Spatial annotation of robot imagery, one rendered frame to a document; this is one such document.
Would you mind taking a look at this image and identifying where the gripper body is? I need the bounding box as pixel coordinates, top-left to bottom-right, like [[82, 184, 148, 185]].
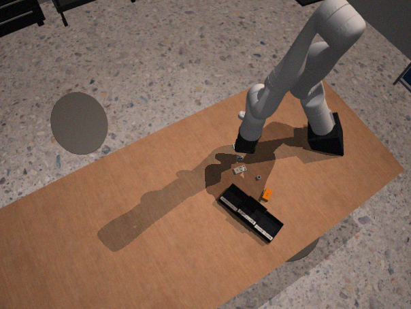
[[235, 111, 263, 154]]

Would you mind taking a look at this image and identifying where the black rack of three bins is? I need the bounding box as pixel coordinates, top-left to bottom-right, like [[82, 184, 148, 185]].
[[218, 183, 283, 242]]

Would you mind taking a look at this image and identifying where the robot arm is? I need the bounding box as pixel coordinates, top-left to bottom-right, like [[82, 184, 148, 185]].
[[242, 0, 366, 135]]

